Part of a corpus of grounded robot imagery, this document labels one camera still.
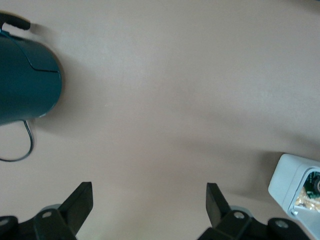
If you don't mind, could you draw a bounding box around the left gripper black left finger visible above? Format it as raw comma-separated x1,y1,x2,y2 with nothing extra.
33,181,95,240

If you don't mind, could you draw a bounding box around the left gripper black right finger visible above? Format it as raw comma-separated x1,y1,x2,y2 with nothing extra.
198,182,252,240

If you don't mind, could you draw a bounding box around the white square trash bin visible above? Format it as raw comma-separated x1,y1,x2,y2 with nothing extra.
267,153,320,240

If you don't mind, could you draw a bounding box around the tan crumpled snack wrapper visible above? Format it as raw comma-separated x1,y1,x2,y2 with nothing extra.
293,188,317,210

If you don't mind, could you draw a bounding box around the dark green packet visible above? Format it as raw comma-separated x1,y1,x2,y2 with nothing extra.
303,170,320,201

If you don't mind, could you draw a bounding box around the brown table cover sheet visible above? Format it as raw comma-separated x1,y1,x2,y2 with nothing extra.
0,0,320,240

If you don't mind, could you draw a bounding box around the black kettle power cable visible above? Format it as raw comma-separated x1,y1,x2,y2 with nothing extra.
0,119,35,163

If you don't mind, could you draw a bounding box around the black kettle handle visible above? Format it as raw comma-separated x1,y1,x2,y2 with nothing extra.
0,11,32,31

